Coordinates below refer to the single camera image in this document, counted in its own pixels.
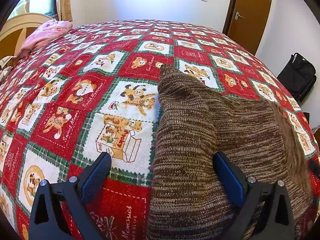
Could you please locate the brown knit sun sweater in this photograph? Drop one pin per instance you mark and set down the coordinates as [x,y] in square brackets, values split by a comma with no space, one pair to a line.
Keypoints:
[187,200]

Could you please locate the cream patterned curtain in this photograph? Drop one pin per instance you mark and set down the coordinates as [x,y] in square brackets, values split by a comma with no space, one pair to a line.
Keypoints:
[64,10]

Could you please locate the window with dark frame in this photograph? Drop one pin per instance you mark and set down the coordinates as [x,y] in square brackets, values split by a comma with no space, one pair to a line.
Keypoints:
[46,7]

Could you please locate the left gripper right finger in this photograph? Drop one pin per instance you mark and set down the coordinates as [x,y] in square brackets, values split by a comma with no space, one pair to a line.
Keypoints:
[246,193]

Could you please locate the white patterned pillow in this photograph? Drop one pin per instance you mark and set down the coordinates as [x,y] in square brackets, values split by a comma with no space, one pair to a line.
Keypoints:
[7,64]

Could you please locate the brown wooden door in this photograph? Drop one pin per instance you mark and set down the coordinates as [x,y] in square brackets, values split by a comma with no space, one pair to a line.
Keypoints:
[247,31]

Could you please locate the cream wooden headboard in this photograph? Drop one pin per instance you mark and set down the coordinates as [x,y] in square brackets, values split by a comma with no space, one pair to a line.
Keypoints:
[17,29]

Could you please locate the pink pillow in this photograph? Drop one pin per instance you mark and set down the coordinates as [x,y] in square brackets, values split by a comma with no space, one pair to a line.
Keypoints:
[43,35]

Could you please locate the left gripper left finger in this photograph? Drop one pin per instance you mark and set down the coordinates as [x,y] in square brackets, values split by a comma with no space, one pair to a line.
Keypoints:
[47,220]

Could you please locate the red patchwork bear bedspread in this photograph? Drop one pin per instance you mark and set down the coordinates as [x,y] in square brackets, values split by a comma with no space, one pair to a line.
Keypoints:
[95,89]

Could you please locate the black bag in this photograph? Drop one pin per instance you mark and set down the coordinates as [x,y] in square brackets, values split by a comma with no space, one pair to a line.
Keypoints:
[298,77]

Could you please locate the silver door handle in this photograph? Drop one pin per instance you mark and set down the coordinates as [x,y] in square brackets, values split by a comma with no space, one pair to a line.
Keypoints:
[237,15]

